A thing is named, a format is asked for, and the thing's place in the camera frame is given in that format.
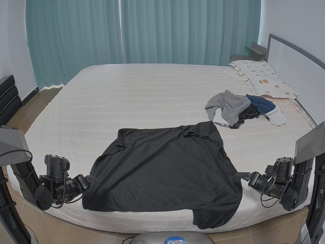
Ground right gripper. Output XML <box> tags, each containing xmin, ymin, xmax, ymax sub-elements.
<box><xmin>235</xmin><ymin>171</ymin><xmax>267</xmax><ymax>194</ymax></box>

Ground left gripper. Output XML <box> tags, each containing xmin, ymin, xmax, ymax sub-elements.
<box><xmin>73</xmin><ymin>174</ymin><xmax>98</xmax><ymax>195</ymax></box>

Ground black T-shirt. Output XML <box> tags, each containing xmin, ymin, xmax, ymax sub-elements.
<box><xmin>82</xmin><ymin>121</ymin><xmax>243</xmax><ymax>230</ymax></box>

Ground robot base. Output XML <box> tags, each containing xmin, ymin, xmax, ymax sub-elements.
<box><xmin>128</xmin><ymin>233</ymin><xmax>211</xmax><ymax>244</ymax></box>

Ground pile of clothes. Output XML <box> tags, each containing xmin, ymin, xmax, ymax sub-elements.
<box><xmin>205</xmin><ymin>90</ymin><xmax>286</xmax><ymax>129</ymax></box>

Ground bed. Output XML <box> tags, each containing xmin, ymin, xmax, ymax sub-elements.
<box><xmin>6</xmin><ymin>33</ymin><xmax>325</xmax><ymax>234</ymax></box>

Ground white printed pillow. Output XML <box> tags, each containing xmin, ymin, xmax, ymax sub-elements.
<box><xmin>229</xmin><ymin>59</ymin><xmax>299</xmax><ymax>100</ymax></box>

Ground black chest of drawers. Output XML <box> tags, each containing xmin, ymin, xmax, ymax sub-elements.
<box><xmin>0</xmin><ymin>75</ymin><xmax>22</xmax><ymax>123</ymax></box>

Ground grey bedside table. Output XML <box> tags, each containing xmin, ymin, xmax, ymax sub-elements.
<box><xmin>231</xmin><ymin>42</ymin><xmax>267</xmax><ymax>63</ymax></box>

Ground blue-green curtain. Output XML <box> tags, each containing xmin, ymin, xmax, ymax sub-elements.
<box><xmin>119</xmin><ymin>0</ymin><xmax>262</xmax><ymax>67</ymax></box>
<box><xmin>25</xmin><ymin>0</ymin><xmax>124</xmax><ymax>90</ymax></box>

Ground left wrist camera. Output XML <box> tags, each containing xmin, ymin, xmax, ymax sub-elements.
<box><xmin>60</xmin><ymin>158</ymin><xmax>71</xmax><ymax>173</ymax></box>

